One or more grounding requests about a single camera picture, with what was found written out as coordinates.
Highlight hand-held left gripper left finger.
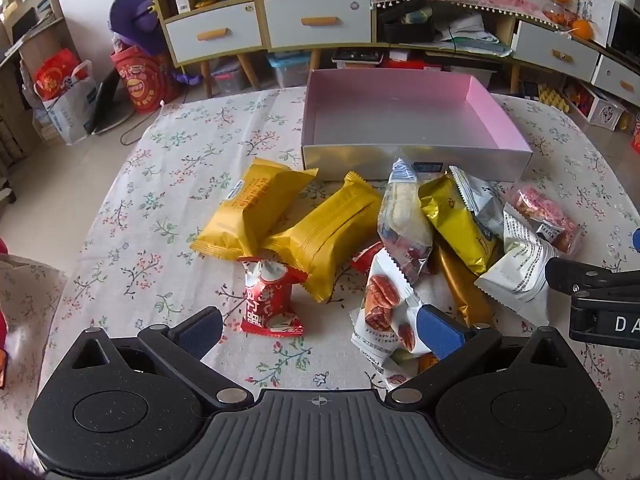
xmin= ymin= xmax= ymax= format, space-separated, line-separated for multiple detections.
xmin=67 ymin=306 xmax=254 ymax=409

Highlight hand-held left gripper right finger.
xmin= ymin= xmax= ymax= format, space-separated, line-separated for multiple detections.
xmin=385 ymin=304 xmax=575 ymax=406

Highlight golden brown long snack packet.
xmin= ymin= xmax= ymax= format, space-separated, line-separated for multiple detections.
xmin=433 ymin=240 xmax=496 ymax=329

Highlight white grey print snack packet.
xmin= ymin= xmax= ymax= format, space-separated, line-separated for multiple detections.
xmin=473 ymin=203 xmax=552 ymax=304

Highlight small pecan print snack packet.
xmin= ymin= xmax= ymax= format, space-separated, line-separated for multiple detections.
xmin=382 ymin=357 xmax=423 ymax=392

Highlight clear pink snack packet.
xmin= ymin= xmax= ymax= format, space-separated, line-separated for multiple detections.
xmin=509 ymin=183 xmax=584 ymax=256

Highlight large pecan print snack packet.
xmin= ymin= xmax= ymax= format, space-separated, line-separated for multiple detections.
xmin=349 ymin=249 xmax=431 ymax=376

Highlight red and white snack packet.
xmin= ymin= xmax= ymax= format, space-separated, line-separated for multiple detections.
xmin=238 ymin=256 xmax=307 ymax=337

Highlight small dark red snack packet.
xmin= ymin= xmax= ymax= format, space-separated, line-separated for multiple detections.
xmin=349 ymin=241 xmax=386 ymax=275

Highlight gold foil snack packet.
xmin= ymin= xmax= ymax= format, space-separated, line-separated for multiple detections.
xmin=419 ymin=172 xmax=501 ymax=276

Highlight yellow snack packet blue logo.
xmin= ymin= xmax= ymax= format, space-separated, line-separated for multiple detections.
xmin=190 ymin=157 xmax=319 ymax=261

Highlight plain yellow snack packet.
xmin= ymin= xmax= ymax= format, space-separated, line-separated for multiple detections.
xmin=262 ymin=172 xmax=384 ymax=304

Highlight pink cardboard box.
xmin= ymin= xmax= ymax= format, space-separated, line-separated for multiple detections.
xmin=301 ymin=69 xmax=535 ymax=182

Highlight white printed toy box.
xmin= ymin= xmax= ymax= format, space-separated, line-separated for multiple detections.
xmin=584 ymin=94 xmax=627 ymax=132

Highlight yellow toy blocks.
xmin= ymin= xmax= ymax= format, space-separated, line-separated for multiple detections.
xmin=536 ymin=85 xmax=572 ymax=112

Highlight floral seat cover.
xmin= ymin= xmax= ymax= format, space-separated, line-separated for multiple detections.
xmin=0 ymin=255 xmax=69 ymax=411

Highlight white microwave oven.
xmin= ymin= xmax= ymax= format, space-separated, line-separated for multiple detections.
xmin=605 ymin=2 xmax=640 ymax=63

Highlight oranges in bag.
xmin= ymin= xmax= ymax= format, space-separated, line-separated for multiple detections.
xmin=542 ymin=2 xmax=576 ymax=29

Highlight black laptop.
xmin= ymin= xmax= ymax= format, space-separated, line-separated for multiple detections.
xmin=91 ymin=67 xmax=132 ymax=137

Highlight clear storage bin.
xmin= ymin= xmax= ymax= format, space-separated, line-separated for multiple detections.
xmin=210 ymin=60 xmax=249 ymax=97

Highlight white shopping bag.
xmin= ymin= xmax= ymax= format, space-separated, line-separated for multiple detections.
xmin=42 ymin=60 xmax=99 ymax=147

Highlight pile of papers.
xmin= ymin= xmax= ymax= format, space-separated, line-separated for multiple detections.
xmin=435 ymin=12 xmax=514 ymax=57

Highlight large red printed bag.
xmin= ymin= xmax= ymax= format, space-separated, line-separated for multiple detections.
xmin=111 ymin=45 xmax=182 ymax=114

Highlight blue lidded storage bin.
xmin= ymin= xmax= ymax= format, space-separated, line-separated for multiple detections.
xmin=266 ymin=52 xmax=314 ymax=89

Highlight black flat device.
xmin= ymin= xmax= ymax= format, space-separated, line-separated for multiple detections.
xmin=331 ymin=50 xmax=384 ymax=67

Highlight small red gift bag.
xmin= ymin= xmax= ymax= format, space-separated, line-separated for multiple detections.
xmin=34 ymin=49 xmax=83 ymax=102

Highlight black storage box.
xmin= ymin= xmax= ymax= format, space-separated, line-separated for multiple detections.
xmin=382 ymin=7 xmax=437 ymax=44

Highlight purple plush toy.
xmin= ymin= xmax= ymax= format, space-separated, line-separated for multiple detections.
xmin=107 ymin=0 xmax=203 ymax=88

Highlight wooden drawer cabinet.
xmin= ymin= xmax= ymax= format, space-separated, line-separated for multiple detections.
xmin=142 ymin=0 xmax=375 ymax=107

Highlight wooden bookshelf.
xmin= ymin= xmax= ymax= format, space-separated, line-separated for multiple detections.
xmin=0 ymin=0 xmax=68 ymax=163

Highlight white drawer orange handle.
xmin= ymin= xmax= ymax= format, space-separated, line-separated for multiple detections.
xmin=591 ymin=55 xmax=640 ymax=109
xmin=262 ymin=0 xmax=373 ymax=50
xmin=164 ymin=2 xmax=261 ymax=63
xmin=511 ymin=20 xmax=600 ymax=84

